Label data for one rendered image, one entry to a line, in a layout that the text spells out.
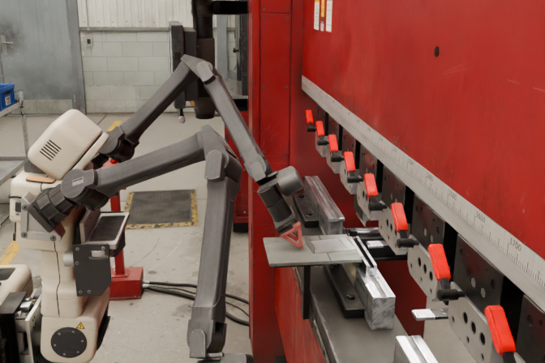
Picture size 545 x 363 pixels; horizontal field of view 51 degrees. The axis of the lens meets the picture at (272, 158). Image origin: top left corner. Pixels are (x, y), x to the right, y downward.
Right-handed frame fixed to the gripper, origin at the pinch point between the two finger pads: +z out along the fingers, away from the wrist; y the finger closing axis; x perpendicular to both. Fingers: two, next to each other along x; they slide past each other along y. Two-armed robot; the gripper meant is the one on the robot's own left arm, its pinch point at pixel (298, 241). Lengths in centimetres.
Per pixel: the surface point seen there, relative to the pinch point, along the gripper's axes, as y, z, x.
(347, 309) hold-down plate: -19.5, 15.5, -3.4
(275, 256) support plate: -5.5, -1.8, 7.4
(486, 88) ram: -75, -41, -40
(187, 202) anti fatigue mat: 316, 63, 88
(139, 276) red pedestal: 160, 44, 103
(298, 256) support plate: -6.1, 1.4, 1.6
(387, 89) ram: -30, -36, -37
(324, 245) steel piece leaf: -0.2, 5.5, -6.1
